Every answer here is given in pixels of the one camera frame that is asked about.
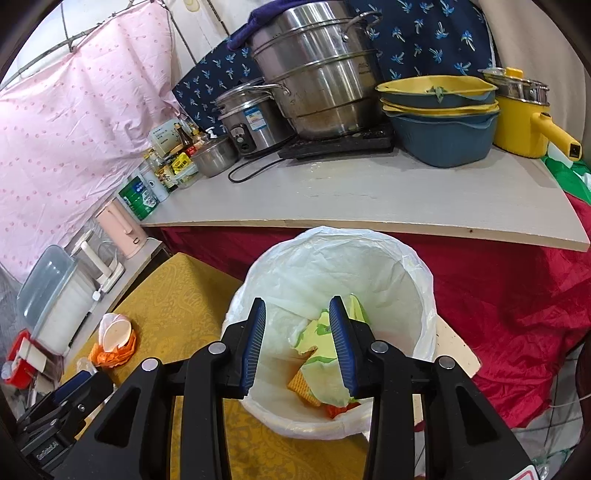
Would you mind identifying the black power cable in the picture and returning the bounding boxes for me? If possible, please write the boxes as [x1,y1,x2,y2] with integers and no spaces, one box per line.
[226,150,288,185]

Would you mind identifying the pink electric kettle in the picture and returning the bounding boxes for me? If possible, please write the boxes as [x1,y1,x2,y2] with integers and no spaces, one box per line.
[95,198,147,259]

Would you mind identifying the yellow green snack bag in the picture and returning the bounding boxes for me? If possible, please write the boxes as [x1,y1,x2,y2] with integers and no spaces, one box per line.
[294,309,360,419]

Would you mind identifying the small steel pot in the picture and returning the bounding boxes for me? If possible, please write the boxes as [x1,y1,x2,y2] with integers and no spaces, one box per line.
[191,135,239,178]

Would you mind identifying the red plastic basin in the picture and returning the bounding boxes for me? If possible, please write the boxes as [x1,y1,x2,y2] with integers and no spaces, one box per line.
[1,329,34,390]

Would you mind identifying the white lined trash bin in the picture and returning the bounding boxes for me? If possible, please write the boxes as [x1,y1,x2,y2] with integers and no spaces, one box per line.
[222,226,438,440]

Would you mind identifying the red cloth under counter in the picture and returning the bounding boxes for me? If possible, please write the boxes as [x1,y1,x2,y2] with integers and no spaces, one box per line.
[147,193,591,430]

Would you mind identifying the pink white paper cup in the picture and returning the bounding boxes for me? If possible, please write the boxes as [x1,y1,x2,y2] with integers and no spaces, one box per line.
[98,313,132,352]

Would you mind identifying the yellow seasoning packet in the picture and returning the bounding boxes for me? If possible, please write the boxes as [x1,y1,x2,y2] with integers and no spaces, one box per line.
[170,152,192,175]

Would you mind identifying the orange printed plastic bag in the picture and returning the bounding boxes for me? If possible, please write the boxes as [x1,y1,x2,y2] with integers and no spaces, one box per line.
[88,330,137,369]

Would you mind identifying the green tin can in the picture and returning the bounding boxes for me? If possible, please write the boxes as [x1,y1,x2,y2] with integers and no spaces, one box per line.
[118,176,159,221]

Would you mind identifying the large steel steamer pot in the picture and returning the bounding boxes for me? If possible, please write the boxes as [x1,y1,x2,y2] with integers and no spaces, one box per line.
[247,1,382,139]

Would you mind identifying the white glass electric kettle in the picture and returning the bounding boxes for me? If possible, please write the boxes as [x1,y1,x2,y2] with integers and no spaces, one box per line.
[71,230,125,297]

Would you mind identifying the yellow electric saucepan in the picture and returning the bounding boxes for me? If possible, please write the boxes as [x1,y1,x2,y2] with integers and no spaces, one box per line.
[480,67,583,161]

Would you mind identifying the black induction cooktop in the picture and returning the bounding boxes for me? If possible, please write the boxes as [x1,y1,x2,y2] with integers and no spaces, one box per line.
[279,129,394,160]

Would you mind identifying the pink dotted curtain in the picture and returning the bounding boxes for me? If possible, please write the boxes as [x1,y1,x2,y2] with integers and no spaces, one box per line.
[1,2,179,282]

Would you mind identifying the green cloth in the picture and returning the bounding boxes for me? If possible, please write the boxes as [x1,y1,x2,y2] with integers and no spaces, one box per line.
[542,143,591,205]

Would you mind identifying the white dish rack grey lid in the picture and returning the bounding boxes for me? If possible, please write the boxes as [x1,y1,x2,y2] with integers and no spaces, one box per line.
[17,245,96,356]

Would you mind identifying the steel rice cooker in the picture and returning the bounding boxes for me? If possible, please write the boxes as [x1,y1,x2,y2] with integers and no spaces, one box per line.
[214,77,296,157]

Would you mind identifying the blue patterned cloth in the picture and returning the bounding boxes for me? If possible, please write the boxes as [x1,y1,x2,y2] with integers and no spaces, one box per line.
[172,0,498,134]

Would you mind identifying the blue yellow stacked basins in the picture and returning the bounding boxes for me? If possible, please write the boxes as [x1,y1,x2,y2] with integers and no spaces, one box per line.
[376,75,500,168]

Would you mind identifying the white bottle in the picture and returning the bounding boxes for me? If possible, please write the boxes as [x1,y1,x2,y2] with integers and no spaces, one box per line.
[139,163,169,203]

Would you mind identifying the purple cloth on steamer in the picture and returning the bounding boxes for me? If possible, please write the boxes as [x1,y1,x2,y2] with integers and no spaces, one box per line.
[226,0,311,51]

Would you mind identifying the yellow patterned tablecloth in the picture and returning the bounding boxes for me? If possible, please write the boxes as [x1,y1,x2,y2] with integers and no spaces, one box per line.
[59,251,371,480]

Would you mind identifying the orange foam fruit net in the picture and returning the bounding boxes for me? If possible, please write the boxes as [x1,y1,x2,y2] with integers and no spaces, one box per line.
[287,370,322,407]

